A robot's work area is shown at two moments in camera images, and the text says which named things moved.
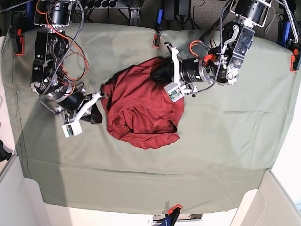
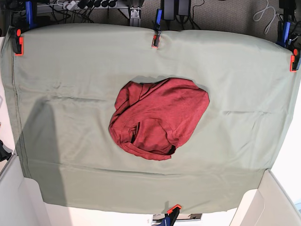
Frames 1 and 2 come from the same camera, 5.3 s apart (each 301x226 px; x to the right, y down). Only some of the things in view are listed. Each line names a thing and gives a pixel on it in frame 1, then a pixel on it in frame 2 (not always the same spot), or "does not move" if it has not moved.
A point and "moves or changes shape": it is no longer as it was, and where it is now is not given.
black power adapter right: [184, 7] does not move
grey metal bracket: [135, 16] does not move
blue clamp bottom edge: [172, 216] does not move
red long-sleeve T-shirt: [138, 108] moves or changes shape
